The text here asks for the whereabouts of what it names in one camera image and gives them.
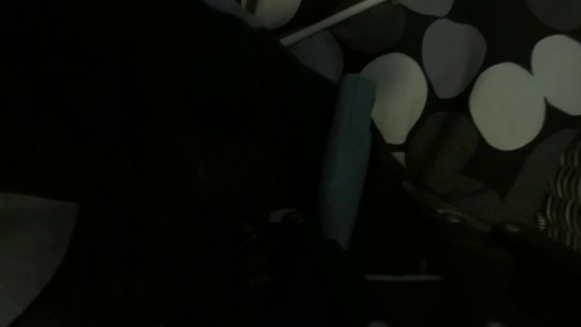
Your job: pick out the black duvet with grey dots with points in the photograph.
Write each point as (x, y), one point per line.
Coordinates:
(477, 101)

